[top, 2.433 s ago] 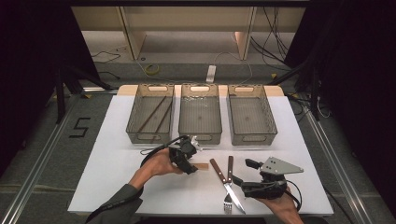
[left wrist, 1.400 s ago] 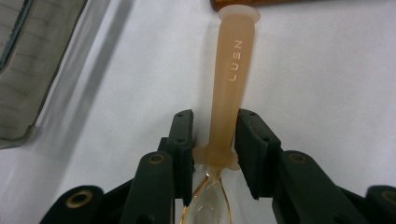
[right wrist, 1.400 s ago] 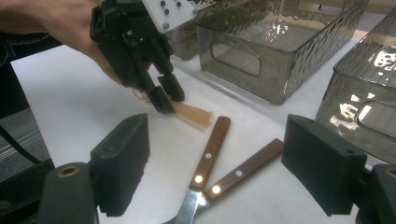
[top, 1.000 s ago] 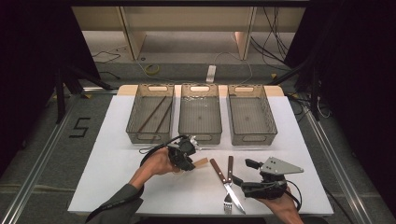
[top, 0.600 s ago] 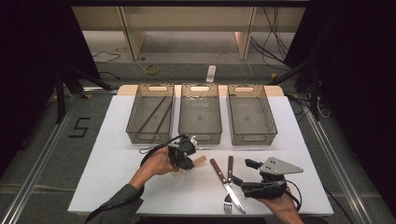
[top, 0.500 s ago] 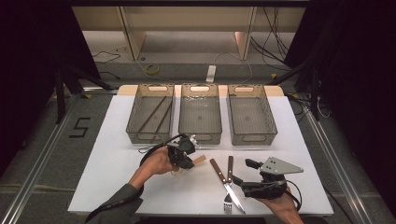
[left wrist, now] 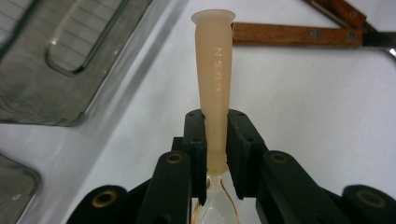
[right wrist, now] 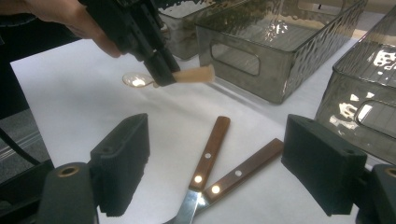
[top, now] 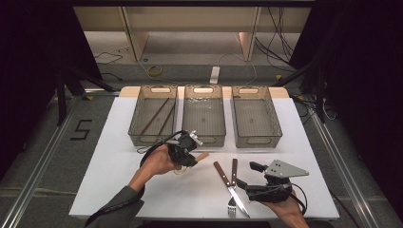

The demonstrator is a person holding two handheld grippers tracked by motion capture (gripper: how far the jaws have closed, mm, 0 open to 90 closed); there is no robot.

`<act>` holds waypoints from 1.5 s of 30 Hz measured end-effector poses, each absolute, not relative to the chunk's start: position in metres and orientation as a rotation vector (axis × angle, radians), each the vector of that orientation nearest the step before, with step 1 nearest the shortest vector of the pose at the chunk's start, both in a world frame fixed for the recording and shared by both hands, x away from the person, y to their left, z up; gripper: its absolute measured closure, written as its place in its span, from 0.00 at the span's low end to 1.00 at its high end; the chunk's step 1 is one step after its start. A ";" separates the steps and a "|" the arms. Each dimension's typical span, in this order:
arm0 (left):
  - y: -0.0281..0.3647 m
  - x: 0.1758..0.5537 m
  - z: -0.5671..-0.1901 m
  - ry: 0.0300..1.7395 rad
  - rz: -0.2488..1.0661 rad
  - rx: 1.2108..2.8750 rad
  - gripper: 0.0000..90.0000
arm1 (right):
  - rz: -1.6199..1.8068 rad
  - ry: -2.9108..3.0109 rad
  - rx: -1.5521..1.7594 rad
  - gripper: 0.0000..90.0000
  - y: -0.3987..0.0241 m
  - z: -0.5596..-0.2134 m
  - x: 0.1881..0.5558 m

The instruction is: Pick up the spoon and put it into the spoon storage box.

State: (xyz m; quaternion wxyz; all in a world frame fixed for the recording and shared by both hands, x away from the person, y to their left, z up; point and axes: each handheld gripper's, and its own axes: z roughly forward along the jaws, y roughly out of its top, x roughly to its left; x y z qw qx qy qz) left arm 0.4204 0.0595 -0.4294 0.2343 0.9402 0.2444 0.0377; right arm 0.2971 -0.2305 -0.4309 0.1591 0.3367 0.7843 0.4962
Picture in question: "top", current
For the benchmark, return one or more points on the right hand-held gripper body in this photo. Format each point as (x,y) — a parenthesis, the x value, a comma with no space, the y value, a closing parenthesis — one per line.
(282,169)

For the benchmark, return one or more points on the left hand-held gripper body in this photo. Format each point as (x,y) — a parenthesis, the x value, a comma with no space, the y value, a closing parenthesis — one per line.
(183,142)

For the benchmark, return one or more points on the dark brown chopstick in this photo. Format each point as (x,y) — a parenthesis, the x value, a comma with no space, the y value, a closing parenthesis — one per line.
(155,116)
(167,118)

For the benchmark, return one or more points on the translucent grey plastic bin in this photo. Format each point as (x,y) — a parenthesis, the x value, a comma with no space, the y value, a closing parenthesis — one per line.
(149,107)
(255,118)
(203,117)

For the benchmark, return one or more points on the person's left hand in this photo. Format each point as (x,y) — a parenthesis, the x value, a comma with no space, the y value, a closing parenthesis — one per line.
(157,163)

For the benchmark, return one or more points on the person's right hand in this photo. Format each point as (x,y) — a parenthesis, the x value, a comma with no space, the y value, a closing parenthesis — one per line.
(286,209)

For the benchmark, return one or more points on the white power strip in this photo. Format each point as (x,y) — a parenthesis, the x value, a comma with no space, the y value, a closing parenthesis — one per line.
(214,75)

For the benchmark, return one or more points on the white table mat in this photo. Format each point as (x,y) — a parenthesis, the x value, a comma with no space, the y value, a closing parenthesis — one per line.
(111,164)

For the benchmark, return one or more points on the yellow tape roll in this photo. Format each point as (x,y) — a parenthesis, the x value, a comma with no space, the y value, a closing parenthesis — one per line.
(149,71)

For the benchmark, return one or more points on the black metal stand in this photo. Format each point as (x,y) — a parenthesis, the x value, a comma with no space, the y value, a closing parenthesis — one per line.
(320,95)
(61,95)

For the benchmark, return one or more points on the light wooden shelf unit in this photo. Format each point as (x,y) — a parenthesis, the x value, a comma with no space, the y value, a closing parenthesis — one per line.
(190,19)

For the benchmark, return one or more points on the aluminium floor rail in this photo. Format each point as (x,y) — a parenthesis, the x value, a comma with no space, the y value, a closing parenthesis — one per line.
(342,171)
(38,172)

